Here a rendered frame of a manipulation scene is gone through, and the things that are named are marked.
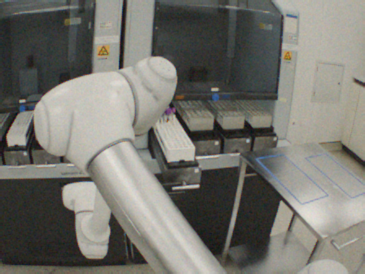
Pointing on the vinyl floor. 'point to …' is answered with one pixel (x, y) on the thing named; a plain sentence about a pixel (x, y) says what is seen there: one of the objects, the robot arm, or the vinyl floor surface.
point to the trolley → (299, 206)
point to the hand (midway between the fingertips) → (173, 191)
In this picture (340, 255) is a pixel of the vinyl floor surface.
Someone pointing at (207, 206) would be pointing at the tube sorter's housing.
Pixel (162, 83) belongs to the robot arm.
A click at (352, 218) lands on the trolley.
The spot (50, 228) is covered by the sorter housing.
